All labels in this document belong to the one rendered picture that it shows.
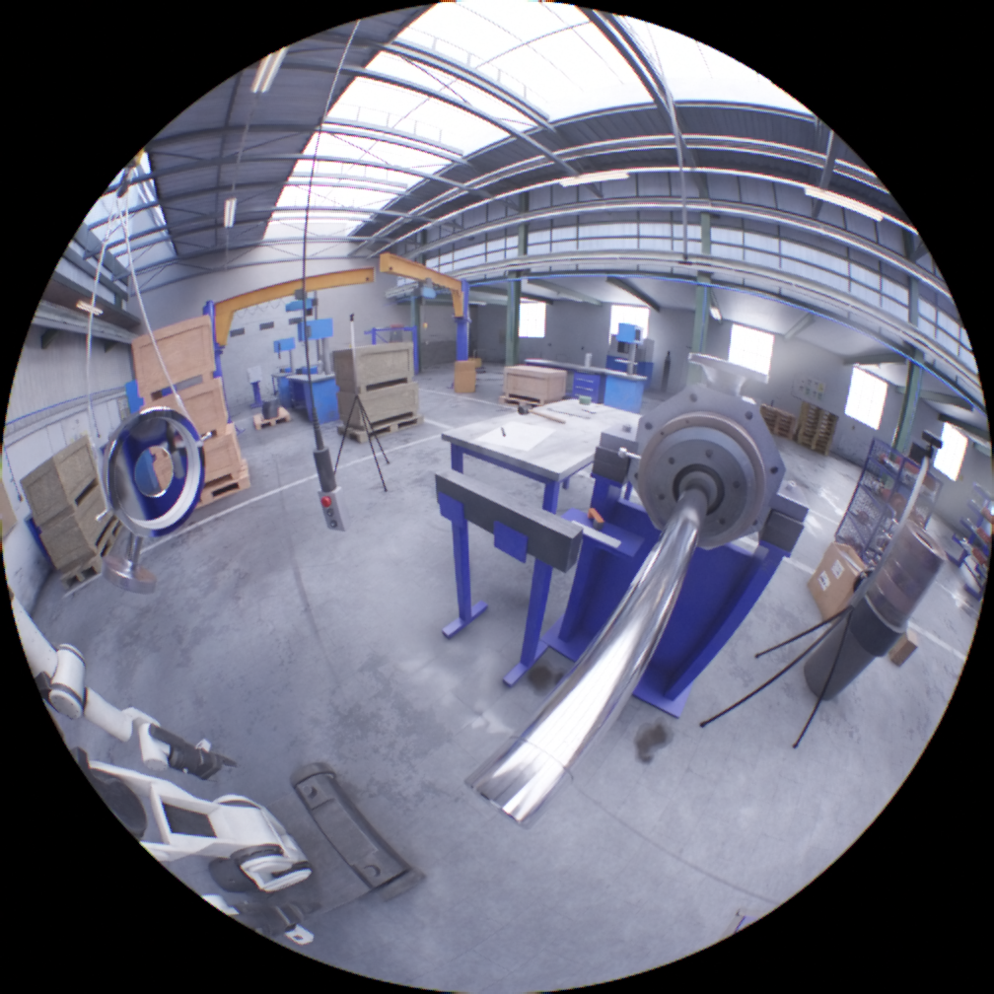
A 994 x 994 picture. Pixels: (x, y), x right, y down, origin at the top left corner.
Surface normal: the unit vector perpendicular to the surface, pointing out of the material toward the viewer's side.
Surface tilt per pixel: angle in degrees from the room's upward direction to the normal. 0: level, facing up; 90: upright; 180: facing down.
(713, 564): 90
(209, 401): 90
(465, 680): 0
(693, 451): 90
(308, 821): 0
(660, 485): 90
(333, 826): 0
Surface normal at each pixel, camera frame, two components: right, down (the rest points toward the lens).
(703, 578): -0.66, 0.36
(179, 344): 0.74, 0.35
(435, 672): 0.03, -0.87
